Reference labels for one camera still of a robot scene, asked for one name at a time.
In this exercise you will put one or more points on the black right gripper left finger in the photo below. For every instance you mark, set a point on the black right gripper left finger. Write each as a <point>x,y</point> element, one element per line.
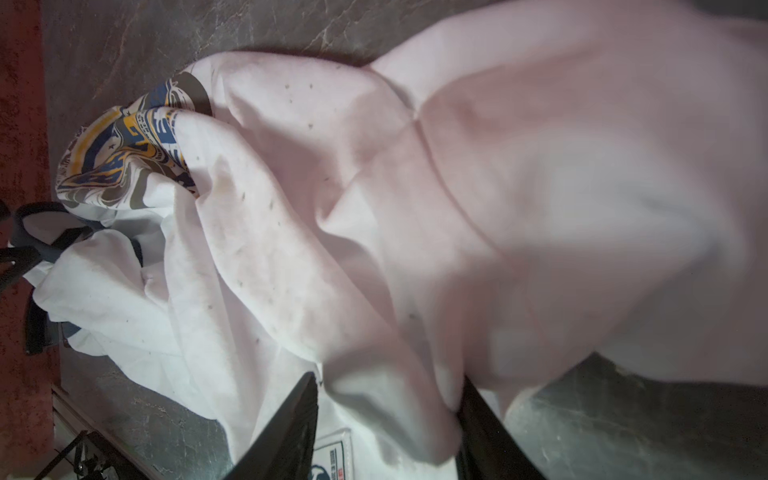
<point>284,449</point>

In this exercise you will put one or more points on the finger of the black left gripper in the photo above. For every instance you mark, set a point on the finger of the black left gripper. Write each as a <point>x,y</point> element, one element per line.
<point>27,252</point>

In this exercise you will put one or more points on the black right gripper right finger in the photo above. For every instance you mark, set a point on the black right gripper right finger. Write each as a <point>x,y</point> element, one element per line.
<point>488,451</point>

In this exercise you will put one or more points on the white tank top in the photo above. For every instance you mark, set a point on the white tank top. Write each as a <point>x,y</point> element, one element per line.
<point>501,196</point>

